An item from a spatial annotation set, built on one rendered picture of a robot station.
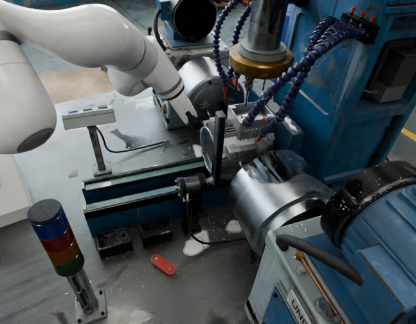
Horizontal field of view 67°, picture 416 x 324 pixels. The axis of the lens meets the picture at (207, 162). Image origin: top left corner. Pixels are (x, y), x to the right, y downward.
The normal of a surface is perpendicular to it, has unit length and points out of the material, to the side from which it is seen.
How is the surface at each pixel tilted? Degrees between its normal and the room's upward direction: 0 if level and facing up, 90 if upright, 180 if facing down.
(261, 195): 43
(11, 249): 0
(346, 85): 90
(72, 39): 81
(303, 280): 0
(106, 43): 92
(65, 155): 0
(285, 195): 24
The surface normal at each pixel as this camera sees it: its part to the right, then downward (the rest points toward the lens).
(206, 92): 0.33, 0.64
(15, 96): 0.52, -0.11
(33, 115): 0.76, 0.10
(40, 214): 0.04, -0.74
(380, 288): -0.94, 0.19
